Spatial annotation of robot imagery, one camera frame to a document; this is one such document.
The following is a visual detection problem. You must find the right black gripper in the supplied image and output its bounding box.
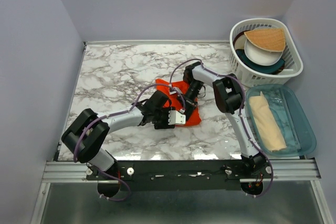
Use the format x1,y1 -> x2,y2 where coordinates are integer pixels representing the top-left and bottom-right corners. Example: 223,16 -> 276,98
175,80 -> 203,122

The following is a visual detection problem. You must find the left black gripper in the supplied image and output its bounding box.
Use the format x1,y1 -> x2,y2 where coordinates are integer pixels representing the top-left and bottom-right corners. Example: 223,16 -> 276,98
152,106 -> 175,130

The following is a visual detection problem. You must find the orange t shirt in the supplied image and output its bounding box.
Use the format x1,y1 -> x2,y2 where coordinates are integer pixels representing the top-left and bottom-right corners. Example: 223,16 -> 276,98
156,81 -> 202,127

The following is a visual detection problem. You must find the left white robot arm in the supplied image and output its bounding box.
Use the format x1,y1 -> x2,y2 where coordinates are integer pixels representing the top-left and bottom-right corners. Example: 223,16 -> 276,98
61,90 -> 175,179

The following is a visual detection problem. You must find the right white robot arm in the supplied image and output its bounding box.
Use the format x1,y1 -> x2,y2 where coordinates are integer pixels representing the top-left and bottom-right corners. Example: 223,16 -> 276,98
179,61 -> 267,178

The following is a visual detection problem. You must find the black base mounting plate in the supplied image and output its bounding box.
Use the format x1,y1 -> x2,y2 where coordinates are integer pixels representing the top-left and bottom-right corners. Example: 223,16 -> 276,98
86,158 -> 274,201

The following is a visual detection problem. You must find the teal bowl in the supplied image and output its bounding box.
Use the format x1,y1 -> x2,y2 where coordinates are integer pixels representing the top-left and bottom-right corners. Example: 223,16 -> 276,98
235,49 -> 285,74

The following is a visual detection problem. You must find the beige folded cloth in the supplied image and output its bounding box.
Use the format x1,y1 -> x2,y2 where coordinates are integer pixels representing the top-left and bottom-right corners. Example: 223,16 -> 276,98
248,92 -> 287,152

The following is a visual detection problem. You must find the white plate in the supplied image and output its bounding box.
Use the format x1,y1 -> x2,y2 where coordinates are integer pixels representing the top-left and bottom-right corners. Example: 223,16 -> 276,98
244,40 -> 282,66

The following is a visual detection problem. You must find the teal plastic bin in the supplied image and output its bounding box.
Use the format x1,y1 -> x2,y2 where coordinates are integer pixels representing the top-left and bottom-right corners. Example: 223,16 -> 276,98
246,84 -> 317,158

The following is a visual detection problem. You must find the white plastic basket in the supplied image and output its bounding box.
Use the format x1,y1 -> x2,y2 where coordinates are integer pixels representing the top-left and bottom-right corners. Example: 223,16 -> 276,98
229,18 -> 303,87

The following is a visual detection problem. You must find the teal folded cloth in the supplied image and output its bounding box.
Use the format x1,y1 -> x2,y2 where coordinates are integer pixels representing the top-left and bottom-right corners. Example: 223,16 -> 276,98
269,104 -> 301,157

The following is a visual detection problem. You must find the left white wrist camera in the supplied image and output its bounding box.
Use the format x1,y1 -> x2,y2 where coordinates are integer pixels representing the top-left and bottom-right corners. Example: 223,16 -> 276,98
168,110 -> 186,125

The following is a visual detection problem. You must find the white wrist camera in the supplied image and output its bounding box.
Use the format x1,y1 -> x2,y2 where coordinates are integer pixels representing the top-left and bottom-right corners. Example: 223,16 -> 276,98
169,85 -> 182,95
168,110 -> 186,125

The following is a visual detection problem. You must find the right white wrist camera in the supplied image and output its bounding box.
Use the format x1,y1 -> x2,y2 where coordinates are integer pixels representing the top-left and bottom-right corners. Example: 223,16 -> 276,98
169,85 -> 182,95

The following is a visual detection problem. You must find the aluminium rail frame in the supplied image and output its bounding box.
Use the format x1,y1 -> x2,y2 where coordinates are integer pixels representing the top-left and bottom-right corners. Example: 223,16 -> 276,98
31,158 -> 334,223

